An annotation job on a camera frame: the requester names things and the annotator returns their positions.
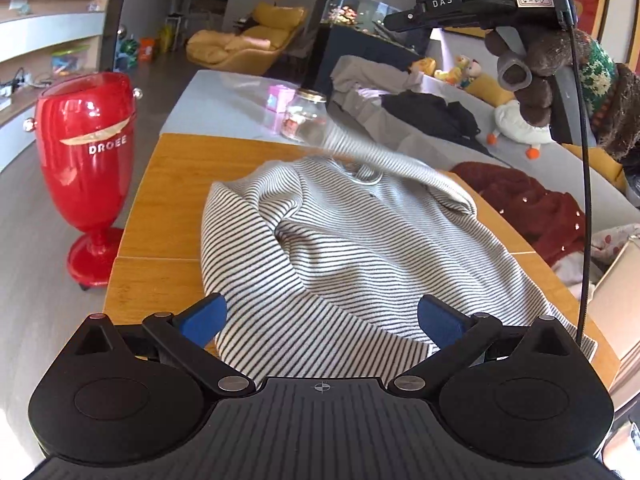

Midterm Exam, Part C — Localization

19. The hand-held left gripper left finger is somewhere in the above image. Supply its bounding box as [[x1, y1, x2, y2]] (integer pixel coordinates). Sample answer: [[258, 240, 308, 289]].
[[72, 293, 256, 397]]

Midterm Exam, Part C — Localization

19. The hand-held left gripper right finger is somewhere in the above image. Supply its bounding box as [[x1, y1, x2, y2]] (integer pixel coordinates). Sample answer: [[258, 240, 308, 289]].
[[389, 293, 577, 397]]

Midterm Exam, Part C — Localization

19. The striped shirt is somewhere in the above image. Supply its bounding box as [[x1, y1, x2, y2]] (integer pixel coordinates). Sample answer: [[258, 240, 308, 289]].
[[200, 127, 598, 386]]

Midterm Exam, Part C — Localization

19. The person's right hand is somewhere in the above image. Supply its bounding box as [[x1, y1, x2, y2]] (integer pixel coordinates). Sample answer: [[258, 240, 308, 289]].
[[484, 26, 592, 127]]

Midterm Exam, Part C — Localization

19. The colourful plush doll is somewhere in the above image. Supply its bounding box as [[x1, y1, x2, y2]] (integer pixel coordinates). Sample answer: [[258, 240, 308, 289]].
[[435, 55, 482, 90]]

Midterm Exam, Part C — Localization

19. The yellow cushion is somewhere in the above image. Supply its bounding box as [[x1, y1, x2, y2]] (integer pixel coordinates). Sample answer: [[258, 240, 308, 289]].
[[562, 142, 628, 192], [465, 75, 521, 108]]

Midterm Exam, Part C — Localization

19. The glass fish tank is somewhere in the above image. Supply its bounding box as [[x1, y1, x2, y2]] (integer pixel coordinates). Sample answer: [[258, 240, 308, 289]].
[[320, 0, 433, 43]]

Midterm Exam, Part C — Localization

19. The black garment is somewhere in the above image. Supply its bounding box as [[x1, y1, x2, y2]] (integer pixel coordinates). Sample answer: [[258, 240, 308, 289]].
[[381, 91, 493, 156]]

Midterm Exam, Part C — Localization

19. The white goose plush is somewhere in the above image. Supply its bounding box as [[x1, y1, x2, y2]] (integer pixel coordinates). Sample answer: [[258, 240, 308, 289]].
[[487, 100, 553, 160]]

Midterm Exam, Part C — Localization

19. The black tank cabinet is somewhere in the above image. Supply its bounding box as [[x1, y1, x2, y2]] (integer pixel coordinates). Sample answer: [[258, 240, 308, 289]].
[[312, 22, 432, 83]]

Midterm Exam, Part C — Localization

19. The red knit garment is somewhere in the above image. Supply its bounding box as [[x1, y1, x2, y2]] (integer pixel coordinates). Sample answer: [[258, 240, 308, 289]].
[[452, 161, 591, 267]]

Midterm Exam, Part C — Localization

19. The red goblet-shaped bin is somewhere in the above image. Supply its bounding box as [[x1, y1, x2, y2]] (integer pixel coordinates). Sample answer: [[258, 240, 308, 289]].
[[35, 71, 138, 291]]

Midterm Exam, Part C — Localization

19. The glass jar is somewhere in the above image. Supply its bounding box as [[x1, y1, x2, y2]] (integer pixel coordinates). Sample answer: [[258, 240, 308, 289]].
[[280, 88, 328, 143]]

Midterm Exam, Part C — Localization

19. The grey coffee table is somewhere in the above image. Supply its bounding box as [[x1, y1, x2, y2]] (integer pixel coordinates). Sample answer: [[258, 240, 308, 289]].
[[160, 69, 416, 156]]

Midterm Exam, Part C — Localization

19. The pink box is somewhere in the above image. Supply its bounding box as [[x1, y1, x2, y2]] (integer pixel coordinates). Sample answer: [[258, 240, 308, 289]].
[[266, 85, 296, 113]]

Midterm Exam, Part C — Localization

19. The yellow lounge chair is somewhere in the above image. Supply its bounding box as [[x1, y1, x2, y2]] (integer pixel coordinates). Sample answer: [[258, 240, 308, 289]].
[[186, 2, 307, 75]]

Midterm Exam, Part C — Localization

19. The plastic container green lid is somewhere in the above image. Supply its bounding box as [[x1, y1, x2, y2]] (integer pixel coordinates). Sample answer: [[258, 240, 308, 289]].
[[50, 45, 91, 76]]

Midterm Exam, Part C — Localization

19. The television cabinet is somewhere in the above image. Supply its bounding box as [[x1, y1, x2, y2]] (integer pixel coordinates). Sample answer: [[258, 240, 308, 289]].
[[0, 0, 108, 171]]

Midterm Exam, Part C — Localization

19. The black cable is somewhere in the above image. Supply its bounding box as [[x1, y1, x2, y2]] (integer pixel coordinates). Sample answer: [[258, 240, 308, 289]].
[[547, 0, 598, 348]]

